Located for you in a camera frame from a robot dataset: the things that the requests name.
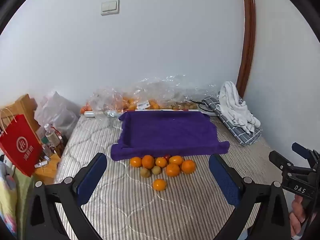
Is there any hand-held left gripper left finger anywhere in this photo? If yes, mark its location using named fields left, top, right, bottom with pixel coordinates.
left=25, top=152, right=108, bottom=240

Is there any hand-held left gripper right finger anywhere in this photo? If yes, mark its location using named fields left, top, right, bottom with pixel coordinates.
left=209, top=154, right=292, bottom=240

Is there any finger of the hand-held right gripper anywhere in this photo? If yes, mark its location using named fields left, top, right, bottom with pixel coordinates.
left=269, top=151, right=314, bottom=178
left=292, top=142, right=319, bottom=160

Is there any person's right hand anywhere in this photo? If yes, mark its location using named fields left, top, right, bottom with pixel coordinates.
left=289, top=194, right=308, bottom=240

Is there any dark brown bottle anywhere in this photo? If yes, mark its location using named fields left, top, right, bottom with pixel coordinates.
left=54, top=135, right=68, bottom=157

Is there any wooden nightstand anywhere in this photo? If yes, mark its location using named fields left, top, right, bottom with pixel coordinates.
left=32, top=152, right=62, bottom=185

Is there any grey checked folded cloth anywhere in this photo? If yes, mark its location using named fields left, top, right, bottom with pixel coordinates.
left=202, top=96, right=262, bottom=146

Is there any clear plastic bottle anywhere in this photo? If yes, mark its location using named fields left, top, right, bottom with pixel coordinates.
left=44, top=124, right=60, bottom=146

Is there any purple towel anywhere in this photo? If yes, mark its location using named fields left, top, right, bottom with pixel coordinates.
left=110, top=110, right=230, bottom=162

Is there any white towel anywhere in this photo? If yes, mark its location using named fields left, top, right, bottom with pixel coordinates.
left=218, top=81, right=261, bottom=133

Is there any white plastic bag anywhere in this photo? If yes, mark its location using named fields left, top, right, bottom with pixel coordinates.
left=34, top=91, right=79, bottom=140

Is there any red paper bag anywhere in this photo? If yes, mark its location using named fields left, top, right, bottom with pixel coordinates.
left=0, top=107, right=43, bottom=178

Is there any pile of brown longans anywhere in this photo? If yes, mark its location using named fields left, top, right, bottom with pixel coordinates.
left=166, top=101, right=199, bottom=110

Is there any colourful cloth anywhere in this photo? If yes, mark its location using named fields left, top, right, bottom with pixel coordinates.
left=0, top=160, right=31, bottom=240

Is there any pile of bagged oranges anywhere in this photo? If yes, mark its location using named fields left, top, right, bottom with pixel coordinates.
left=121, top=96, right=160, bottom=110

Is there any white long box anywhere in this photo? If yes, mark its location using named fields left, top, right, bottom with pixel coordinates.
left=94, top=108, right=218, bottom=117

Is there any wooden headboard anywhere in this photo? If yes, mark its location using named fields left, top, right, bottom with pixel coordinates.
left=0, top=94, right=42, bottom=140

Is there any large clear plastic bag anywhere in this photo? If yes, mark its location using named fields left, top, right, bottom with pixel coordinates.
left=125, top=74, right=220, bottom=111

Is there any black cable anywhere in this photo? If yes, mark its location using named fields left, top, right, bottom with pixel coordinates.
left=190, top=100, right=211, bottom=113

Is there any brown wooden door frame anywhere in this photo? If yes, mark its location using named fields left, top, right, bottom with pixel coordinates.
left=236, top=0, right=256, bottom=98

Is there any white light switch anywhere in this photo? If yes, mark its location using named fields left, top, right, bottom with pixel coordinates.
left=101, top=0, right=120, bottom=15

